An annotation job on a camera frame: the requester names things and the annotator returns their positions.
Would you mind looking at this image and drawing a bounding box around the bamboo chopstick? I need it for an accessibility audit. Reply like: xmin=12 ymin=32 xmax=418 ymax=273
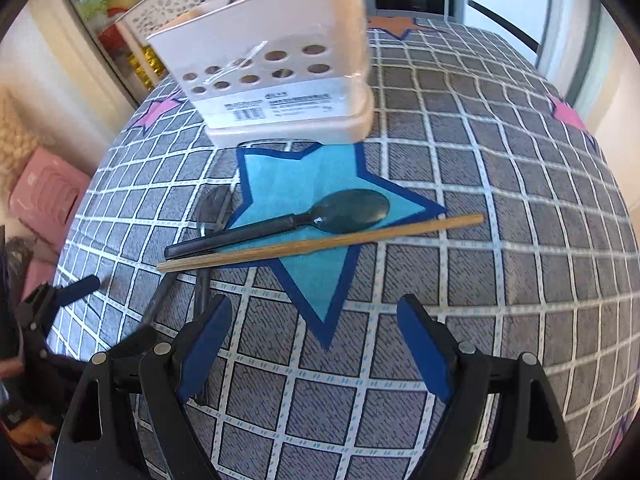
xmin=155 ymin=214 xmax=485 ymax=273

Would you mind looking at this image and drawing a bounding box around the white utensil holder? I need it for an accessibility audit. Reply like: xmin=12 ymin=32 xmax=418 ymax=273
xmin=148 ymin=0 xmax=374 ymax=148

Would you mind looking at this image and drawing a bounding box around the black chopstick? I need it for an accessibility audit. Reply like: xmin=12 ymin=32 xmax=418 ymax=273
xmin=141 ymin=272 xmax=178 ymax=325

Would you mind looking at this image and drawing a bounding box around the cream plastic storage cart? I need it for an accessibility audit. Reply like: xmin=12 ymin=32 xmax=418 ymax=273
xmin=115 ymin=0 xmax=209 ymax=90

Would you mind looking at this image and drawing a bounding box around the black spoon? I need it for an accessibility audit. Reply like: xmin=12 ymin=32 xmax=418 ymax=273
xmin=164 ymin=188 xmax=390 ymax=260
xmin=193 ymin=184 xmax=231 ymax=318

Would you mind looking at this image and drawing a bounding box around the pink plastic stool stack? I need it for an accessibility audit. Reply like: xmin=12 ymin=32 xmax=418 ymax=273
xmin=9 ymin=148 xmax=91 ymax=252

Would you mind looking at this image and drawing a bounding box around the bag of peanuts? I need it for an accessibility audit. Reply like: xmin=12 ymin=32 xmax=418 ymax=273
xmin=0 ymin=88 xmax=40 ymax=198

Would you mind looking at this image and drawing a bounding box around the white refrigerator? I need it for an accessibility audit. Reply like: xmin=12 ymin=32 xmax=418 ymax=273
xmin=462 ymin=0 xmax=549 ymax=64

